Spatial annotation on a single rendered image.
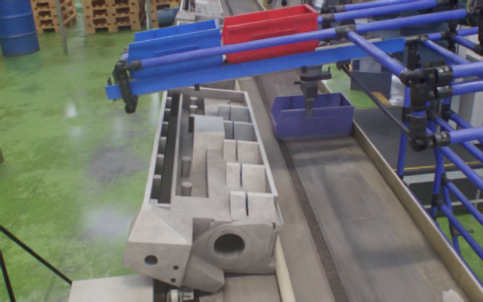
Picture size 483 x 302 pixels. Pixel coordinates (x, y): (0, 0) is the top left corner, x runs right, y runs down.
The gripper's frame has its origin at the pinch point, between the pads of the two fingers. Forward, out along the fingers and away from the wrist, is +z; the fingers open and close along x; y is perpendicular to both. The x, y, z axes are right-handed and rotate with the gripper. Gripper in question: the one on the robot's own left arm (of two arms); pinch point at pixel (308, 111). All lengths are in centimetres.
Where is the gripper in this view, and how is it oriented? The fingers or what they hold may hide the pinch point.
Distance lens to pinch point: 207.7
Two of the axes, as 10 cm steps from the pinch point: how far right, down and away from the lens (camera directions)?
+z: 0.5, 9.0, 4.2
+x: 0.7, 4.2, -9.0
